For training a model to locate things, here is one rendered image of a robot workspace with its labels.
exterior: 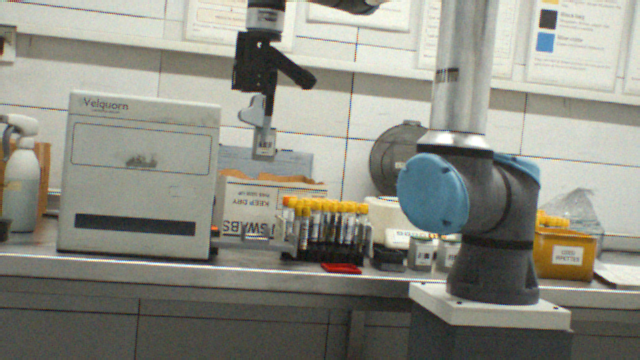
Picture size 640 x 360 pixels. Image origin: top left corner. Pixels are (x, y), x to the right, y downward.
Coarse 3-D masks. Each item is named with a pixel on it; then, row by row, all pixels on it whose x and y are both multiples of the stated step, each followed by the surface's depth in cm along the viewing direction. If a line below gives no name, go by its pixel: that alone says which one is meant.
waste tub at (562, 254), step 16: (544, 240) 174; (560, 240) 175; (576, 240) 175; (592, 240) 176; (544, 256) 174; (560, 256) 175; (576, 256) 175; (592, 256) 176; (544, 272) 175; (560, 272) 175; (576, 272) 176; (592, 272) 176
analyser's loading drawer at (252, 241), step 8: (264, 232) 161; (216, 240) 156; (224, 240) 157; (232, 240) 158; (240, 240) 159; (248, 240) 156; (256, 240) 157; (264, 240) 157; (272, 240) 163; (288, 240) 164; (296, 240) 158; (240, 248) 156; (248, 248) 156; (256, 248) 157; (264, 248) 157; (272, 248) 157; (280, 248) 157; (288, 248) 158; (296, 248) 158
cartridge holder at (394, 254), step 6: (378, 252) 168; (384, 252) 166; (390, 252) 166; (396, 252) 170; (372, 258) 171; (378, 258) 167; (384, 258) 166; (390, 258) 166; (396, 258) 166; (402, 258) 167; (372, 264) 171; (378, 264) 166; (384, 264) 164; (390, 264) 165; (396, 264) 166; (402, 264) 166; (384, 270) 164; (390, 270) 164; (396, 270) 165; (402, 270) 165
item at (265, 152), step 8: (256, 128) 157; (256, 136) 156; (272, 136) 156; (256, 144) 156; (264, 144) 156; (272, 144) 157; (256, 152) 156; (264, 152) 156; (272, 152) 157; (256, 160) 156; (264, 160) 156; (272, 160) 157
